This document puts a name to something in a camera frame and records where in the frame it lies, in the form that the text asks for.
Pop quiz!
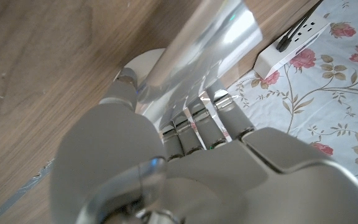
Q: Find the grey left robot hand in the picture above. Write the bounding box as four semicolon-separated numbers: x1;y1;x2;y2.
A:
50;67;358;224

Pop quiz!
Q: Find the cling film roll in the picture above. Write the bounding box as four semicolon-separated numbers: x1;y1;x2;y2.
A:
135;0;264;131

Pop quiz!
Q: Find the floral backdrop cloth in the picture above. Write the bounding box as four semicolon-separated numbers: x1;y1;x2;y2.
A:
227;0;358;202

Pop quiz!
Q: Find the white power strip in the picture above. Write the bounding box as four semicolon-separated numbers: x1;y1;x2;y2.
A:
253;12;331;80

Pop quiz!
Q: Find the black power strip cable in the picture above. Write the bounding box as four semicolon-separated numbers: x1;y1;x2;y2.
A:
275;0;325;53

